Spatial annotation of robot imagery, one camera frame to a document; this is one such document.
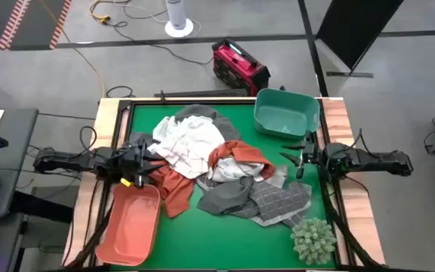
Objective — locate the grey checked towel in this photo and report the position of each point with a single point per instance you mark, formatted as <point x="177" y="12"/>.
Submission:
<point x="278" y="204"/>

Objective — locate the dark grey waffle towel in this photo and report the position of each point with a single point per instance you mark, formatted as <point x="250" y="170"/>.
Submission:
<point x="198" y="111"/>

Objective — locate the black flat bar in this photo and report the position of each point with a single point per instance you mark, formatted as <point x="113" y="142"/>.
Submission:
<point x="202" y="93"/>

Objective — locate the green artificial plant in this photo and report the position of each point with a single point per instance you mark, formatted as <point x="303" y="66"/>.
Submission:
<point x="313" y="242"/>

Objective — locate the plain white towel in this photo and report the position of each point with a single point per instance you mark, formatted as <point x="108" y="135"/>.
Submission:
<point x="236" y="170"/>

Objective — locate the orange plastic basket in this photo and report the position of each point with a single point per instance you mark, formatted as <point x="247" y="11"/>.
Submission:
<point x="130" y="226"/>

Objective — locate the red and black toolbox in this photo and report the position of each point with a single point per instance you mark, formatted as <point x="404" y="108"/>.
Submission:
<point x="236" y="68"/>

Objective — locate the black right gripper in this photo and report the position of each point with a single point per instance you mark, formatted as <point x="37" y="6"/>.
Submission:
<point x="311" y="155"/>

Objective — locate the green plastic basket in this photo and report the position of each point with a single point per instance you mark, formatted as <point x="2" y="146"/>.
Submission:
<point x="283" y="121"/>

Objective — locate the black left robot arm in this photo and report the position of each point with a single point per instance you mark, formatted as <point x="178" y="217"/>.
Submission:
<point x="70" y="161"/>

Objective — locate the white cylindrical stand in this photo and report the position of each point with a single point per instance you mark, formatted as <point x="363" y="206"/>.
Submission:
<point x="176" y="15"/>

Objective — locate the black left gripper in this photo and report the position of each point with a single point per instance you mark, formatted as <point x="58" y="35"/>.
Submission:
<point x="134" y="164"/>

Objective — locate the plain dark grey towel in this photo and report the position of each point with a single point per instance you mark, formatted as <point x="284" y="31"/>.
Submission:
<point x="225" y="196"/>

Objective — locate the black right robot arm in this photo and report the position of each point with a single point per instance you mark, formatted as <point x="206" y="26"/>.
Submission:
<point x="372" y="160"/>

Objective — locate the wooden table with black frame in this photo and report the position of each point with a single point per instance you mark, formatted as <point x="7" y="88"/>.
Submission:
<point x="337" y="124"/>

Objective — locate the white towel with red checks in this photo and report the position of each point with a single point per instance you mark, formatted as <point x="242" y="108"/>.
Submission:
<point x="187" y="147"/>

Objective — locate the yellow tape tag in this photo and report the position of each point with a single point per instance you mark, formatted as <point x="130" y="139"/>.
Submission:
<point x="126" y="182"/>

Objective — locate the black panel foot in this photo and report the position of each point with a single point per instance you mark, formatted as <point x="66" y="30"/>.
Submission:
<point x="349" y="74"/>

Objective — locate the black partition panel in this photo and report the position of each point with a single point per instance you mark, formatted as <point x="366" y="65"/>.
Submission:
<point x="353" y="30"/>

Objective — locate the dark grey desk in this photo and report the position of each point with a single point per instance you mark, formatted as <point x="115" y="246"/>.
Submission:
<point x="17" y="151"/>

